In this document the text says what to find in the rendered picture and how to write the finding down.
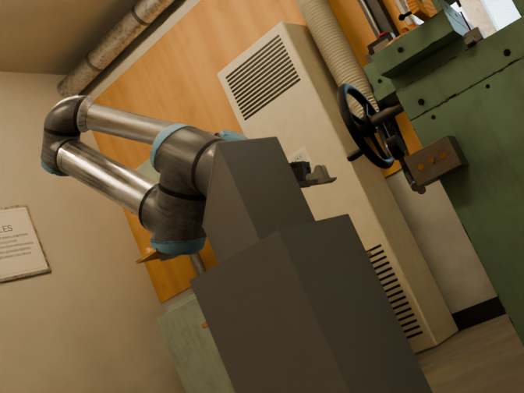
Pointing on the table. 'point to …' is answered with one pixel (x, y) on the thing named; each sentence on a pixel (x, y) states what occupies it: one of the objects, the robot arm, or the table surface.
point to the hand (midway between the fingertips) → (332, 181)
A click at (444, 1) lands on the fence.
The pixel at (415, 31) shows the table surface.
